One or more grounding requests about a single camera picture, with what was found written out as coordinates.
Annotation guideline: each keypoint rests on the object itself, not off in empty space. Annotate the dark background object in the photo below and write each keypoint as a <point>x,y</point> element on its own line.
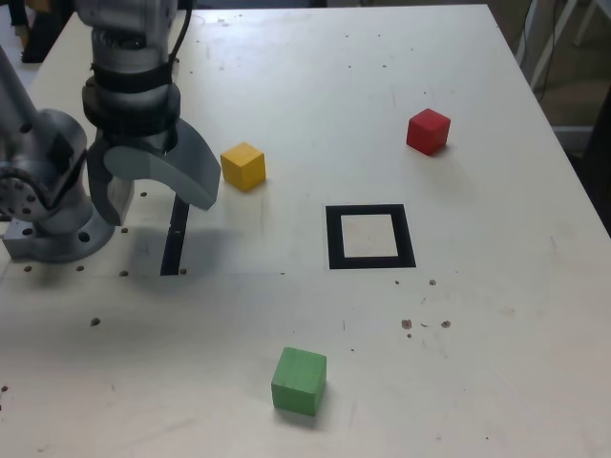
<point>40,33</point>

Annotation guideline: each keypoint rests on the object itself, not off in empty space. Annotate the yellow cube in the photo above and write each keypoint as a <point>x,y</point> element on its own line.
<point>243,167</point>

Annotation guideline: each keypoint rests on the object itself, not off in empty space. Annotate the black tape square outline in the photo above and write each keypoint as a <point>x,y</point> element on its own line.
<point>334,238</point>

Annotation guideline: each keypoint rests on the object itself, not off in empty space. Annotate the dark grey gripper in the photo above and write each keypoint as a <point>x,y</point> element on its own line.
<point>138,140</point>

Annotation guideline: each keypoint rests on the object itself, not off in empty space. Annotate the red cube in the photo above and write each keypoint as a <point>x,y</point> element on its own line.
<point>427,131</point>

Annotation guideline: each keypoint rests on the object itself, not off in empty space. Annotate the black furniture piece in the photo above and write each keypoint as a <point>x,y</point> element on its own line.
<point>600,143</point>

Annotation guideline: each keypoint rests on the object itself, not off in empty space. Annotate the white metal frame legs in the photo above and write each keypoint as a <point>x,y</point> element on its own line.
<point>550,47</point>

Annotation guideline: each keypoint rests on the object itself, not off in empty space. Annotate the green cube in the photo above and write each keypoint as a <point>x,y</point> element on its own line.
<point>298,381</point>

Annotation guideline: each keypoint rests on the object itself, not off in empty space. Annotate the black tape strip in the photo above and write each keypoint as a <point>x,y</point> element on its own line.
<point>173,248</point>

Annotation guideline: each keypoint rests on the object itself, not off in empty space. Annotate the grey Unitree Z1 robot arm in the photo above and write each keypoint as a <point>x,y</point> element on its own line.
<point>48,224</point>

